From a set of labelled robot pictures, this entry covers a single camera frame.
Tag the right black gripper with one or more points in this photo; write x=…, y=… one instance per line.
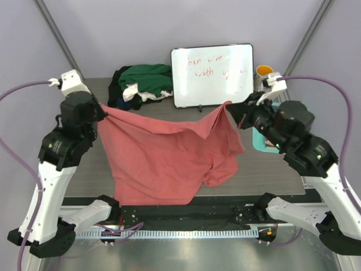
x=242, y=112

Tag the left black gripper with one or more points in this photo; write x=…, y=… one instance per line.
x=101, y=113

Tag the white dry-erase board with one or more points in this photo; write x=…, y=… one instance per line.
x=209, y=76

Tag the pink t shirt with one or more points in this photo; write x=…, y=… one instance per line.
x=158, y=162

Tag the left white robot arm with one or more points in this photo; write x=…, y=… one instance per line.
x=45, y=232

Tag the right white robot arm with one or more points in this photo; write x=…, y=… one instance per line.
x=338, y=228

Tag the teal tray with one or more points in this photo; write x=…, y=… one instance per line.
x=258, y=141

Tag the yellow white mug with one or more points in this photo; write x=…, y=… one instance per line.
x=260, y=73

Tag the black t shirt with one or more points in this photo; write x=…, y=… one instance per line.
x=115, y=98

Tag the white t shirt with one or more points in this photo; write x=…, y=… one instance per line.
x=132, y=90

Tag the green t shirt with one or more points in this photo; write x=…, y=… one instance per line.
x=150, y=78

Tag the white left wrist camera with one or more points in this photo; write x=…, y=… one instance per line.
x=70, y=82

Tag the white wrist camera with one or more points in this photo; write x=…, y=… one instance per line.
x=272, y=87
x=70, y=82

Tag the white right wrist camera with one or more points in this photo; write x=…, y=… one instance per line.
x=272, y=87

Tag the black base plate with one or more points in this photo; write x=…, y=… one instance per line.
x=203, y=213

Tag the white slotted cable duct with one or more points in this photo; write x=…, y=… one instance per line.
x=94, y=233

